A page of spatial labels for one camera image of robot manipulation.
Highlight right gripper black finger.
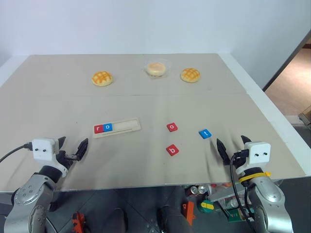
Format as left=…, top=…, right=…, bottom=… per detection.
left=216, top=138, right=231, bottom=166
left=240, top=134, right=252, bottom=149

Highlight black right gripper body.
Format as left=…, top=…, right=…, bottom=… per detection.
left=225, top=149, right=249, bottom=171

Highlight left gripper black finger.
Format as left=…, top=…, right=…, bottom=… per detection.
left=75, top=137, right=89, bottom=161
left=57, top=136, right=67, bottom=153

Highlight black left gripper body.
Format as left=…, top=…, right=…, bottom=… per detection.
left=55, top=150, right=81, bottom=170

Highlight beige letter tile holder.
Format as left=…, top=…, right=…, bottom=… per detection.
left=93, top=117, right=142, bottom=139

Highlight red letter tile b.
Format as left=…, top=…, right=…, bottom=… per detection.
left=165, top=144, right=180, bottom=157

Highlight blue letter tile t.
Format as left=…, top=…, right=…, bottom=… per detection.
left=198, top=129, right=213, bottom=140

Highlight beige table cover sheet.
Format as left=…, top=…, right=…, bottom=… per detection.
left=0, top=91, right=306, bottom=193
left=0, top=53, right=248, bottom=96

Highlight silver drink cans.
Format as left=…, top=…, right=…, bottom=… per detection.
left=190, top=185, right=207, bottom=195

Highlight green printed box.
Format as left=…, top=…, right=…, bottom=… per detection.
left=227, top=208, right=255, bottom=223

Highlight green and yellow toy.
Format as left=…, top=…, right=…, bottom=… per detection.
left=199, top=200, right=214, bottom=214

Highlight orange and black tool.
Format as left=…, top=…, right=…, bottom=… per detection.
left=71, top=212, right=87, bottom=233

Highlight brown cardboard box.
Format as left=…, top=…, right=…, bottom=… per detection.
left=298, top=104, right=311, bottom=126

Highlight orange plastic object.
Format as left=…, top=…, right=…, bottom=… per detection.
left=182, top=200, right=196, bottom=225

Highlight golden crosshatched pineapple bun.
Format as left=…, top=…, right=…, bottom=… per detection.
left=91, top=70, right=114, bottom=86
left=179, top=67, right=201, bottom=83

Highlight dark rounded shape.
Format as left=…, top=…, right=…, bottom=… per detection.
left=157, top=205, right=192, bottom=233

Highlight plastic-wrapped pale round bun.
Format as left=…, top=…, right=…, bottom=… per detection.
left=142, top=59, right=172, bottom=79

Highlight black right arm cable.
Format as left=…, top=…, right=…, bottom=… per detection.
left=229, top=149, right=256, bottom=223

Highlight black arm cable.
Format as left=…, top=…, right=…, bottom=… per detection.
left=0, top=143, right=34, bottom=164
left=229, top=149, right=256, bottom=223

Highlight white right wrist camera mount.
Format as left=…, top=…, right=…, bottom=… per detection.
left=235, top=141, right=272, bottom=176

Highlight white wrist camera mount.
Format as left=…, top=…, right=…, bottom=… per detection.
left=235, top=141, right=272, bottom=176
left=32, top=137, right=69, bottom=178

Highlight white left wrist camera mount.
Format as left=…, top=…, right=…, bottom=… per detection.
left=32, top=137, right=69, bottom=178

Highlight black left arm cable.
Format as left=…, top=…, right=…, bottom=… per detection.
left=0, top=143, right=34, bottom=164

